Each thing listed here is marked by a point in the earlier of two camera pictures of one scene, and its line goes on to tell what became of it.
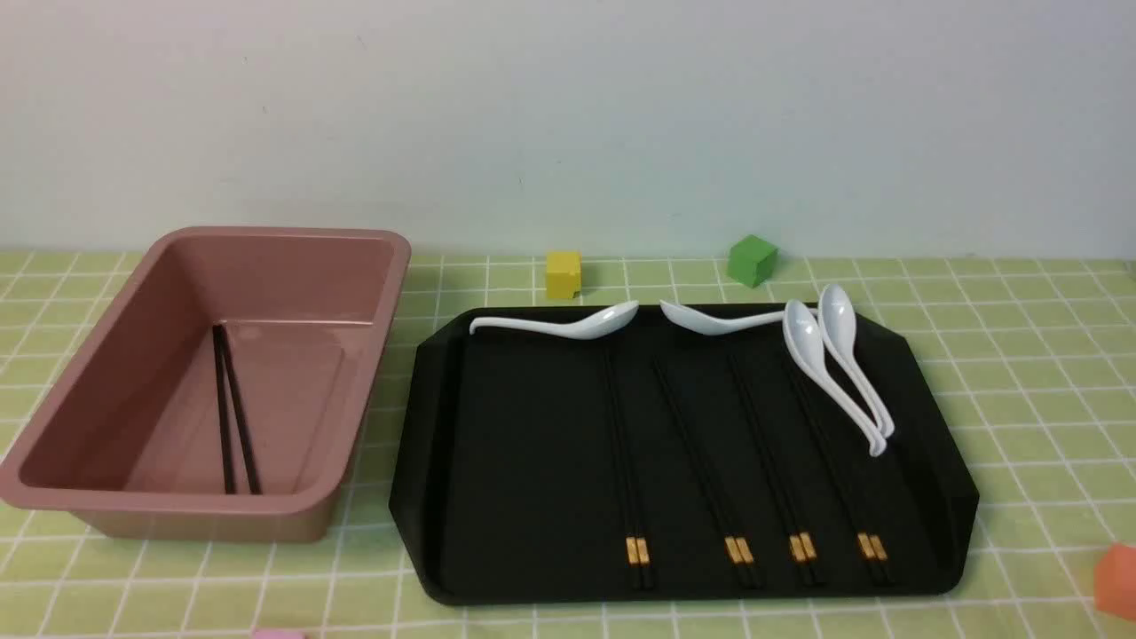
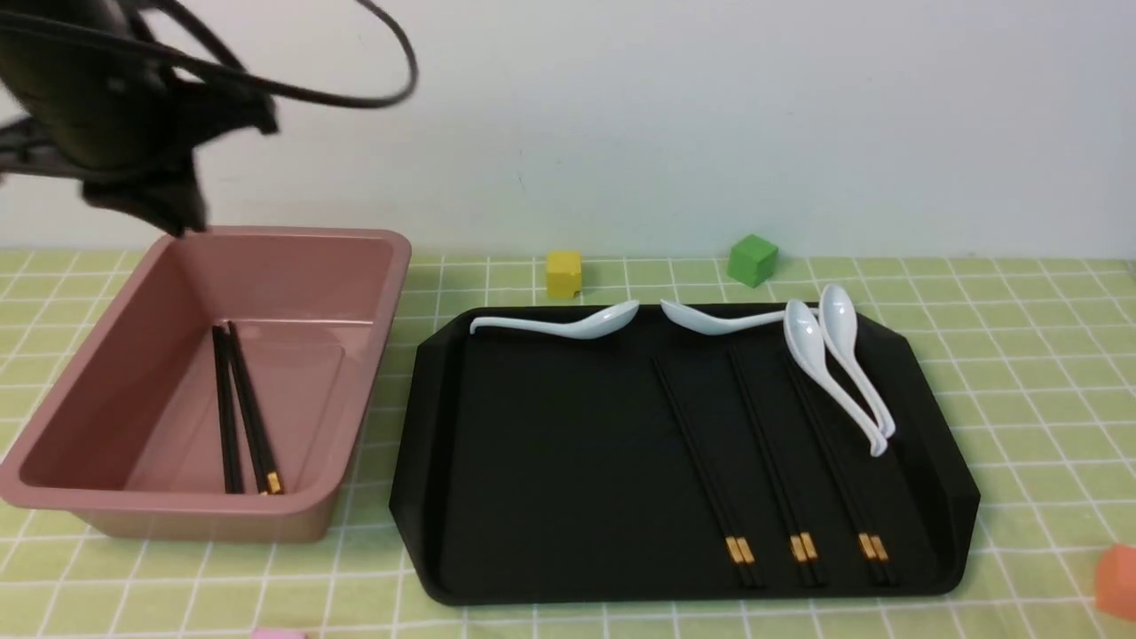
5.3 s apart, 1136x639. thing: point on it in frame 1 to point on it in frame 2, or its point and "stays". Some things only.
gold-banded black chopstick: (631, 538) to (270, 481)
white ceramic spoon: (599, 324) stays
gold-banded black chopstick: (642, 538) to (269, 482)
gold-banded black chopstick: (744, 546) stays
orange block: (1115, 580) stays
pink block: (279, 634) stays
